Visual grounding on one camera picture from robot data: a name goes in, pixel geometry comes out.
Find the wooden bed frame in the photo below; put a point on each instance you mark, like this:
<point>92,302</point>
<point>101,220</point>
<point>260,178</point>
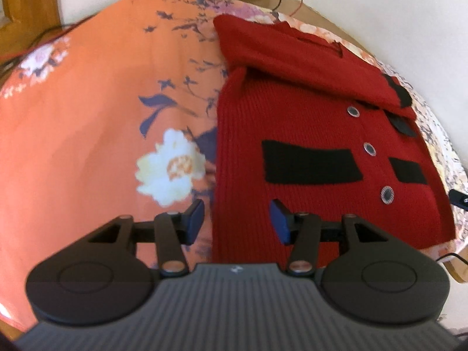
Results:
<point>307,15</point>

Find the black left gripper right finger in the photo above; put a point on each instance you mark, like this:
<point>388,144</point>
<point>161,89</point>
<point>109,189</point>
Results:
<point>361,270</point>

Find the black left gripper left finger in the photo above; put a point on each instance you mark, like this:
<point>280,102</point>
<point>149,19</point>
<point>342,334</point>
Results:
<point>111,272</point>

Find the wooden door frame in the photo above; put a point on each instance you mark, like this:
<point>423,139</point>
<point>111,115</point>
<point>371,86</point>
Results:
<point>25,19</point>

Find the orange floral bed sheet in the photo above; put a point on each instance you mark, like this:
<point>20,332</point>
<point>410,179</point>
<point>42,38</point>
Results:
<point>119,117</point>

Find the red knitted cardigan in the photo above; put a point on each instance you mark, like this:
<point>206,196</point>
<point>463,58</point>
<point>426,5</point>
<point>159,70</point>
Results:
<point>307,122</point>

